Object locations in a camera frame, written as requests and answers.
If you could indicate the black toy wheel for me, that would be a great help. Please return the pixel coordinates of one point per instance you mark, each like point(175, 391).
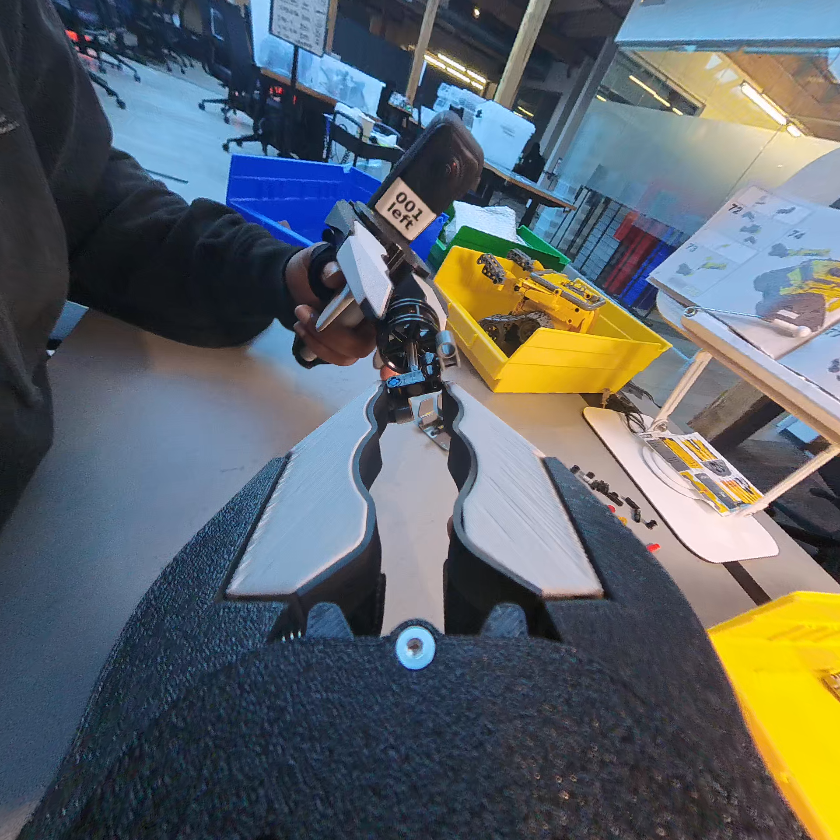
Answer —
point(407, 334)

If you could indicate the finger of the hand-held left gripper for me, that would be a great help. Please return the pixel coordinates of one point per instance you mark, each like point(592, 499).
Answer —
point(367, 275)
point(431, 300)

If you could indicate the black utility cart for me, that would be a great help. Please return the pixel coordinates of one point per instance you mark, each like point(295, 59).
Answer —
point(361, 138)

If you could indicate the blue plastic bin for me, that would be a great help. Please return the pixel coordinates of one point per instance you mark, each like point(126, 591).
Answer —
point(289, 190)

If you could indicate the person's left hand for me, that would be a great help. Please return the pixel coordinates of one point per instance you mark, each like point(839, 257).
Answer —
point(341, 341)

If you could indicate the green plastic bin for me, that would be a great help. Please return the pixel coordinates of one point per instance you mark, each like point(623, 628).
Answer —
point(485, 239)

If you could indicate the small black grey brick assembly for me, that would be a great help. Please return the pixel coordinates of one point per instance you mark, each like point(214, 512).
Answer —
point(413, 384)

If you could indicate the person's black printed hoodie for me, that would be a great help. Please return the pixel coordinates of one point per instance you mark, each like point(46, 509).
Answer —
point(33, 229)

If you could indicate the red and blue stacked bins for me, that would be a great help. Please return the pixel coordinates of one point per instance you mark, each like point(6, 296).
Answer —
point(643, 256)

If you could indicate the pile of small toy bricks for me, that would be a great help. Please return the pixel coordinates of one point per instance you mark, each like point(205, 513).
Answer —
point(610, 492)

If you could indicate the background wooden desk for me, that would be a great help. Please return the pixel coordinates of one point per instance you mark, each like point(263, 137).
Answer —
point(531, 187)

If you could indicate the open instruction booklet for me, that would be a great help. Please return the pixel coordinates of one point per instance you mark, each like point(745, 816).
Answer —
point(722, 262)

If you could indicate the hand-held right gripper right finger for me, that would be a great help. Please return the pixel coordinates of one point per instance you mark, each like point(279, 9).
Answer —
point(518, 525)

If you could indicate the black office chair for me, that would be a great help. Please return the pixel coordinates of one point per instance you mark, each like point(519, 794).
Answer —
point(236, 72)

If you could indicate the clear plastic storage tub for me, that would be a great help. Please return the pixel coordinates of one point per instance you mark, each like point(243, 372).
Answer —
point(341, 79)

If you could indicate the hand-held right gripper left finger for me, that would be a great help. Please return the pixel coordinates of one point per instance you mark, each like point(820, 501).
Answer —
point(308, 525)

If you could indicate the bubble wrap sheet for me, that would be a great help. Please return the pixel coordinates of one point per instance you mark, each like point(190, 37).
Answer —
point(485, 220)

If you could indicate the yellow toy robot model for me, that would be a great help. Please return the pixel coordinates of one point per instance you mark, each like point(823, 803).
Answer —
point(558, 302)

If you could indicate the grey toy track links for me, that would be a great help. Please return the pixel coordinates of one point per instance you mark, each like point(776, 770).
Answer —
point(833, 686)

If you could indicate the whiteboard sign on stand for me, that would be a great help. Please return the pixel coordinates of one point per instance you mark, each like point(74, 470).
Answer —
point(298, 23)

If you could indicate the yellow plastic bin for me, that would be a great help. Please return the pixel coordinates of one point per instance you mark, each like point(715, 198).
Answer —
point(571, 367)
point(781, 709)

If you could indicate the person's left forearm black sleeve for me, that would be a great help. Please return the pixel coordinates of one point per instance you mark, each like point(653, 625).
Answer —
point(184, 262)

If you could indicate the grey panel brick assembly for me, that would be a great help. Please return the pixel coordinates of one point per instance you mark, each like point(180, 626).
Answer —
point(433, 426)

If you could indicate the white storage box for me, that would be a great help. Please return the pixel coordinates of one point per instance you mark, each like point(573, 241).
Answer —
point(505, 134)

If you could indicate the white book stand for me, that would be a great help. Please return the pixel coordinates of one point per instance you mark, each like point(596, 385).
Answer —
point(709, 531)

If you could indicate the yellow sticker sheet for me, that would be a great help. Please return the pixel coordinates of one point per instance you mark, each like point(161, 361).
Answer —
point(702, 469)

